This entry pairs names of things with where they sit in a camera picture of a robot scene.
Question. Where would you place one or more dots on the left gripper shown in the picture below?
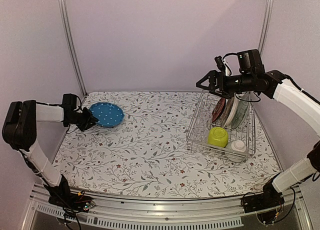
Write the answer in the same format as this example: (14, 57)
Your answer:
(90, 118)

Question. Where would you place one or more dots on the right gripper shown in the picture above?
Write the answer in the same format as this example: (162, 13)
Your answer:
(213, 75)

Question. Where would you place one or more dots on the blue polka dot plate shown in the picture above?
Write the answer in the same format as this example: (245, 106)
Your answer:
(107, 114)

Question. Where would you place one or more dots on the pale green flower plate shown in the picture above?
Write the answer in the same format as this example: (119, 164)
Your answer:
(242, 109)

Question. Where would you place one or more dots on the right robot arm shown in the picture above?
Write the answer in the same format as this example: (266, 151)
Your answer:
(281, 88)

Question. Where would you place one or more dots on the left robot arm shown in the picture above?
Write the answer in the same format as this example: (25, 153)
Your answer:
(20, 132)

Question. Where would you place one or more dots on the dark red patterned plate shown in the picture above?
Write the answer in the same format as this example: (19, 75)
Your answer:
(218, 109)

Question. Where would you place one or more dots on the white cream plate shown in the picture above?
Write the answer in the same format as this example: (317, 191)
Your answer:
(229, 111)

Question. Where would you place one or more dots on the lime green bowl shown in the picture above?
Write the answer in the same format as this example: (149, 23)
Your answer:
(218, 136)

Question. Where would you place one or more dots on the floral tablecloth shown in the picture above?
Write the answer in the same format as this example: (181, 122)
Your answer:
(148, 154)

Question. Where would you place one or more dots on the white small bowl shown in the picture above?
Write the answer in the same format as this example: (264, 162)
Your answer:
(237, 148)

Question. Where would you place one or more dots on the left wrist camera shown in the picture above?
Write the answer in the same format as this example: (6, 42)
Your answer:
(71, 101)

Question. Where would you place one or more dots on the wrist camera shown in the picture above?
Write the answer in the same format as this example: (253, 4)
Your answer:
(249, 60)
(71, 101)

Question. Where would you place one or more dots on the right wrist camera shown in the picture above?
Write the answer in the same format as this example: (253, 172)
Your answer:
(249, 60)

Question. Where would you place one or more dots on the wire dish rack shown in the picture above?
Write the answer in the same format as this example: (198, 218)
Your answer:
(201, 123)

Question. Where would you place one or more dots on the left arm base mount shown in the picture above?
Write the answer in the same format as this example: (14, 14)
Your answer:
(62, 196)

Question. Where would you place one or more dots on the front aluminium rail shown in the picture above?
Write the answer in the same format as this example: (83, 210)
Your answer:
(121, 212)

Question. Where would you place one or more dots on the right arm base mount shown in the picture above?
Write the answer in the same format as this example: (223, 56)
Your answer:
(269, 198)

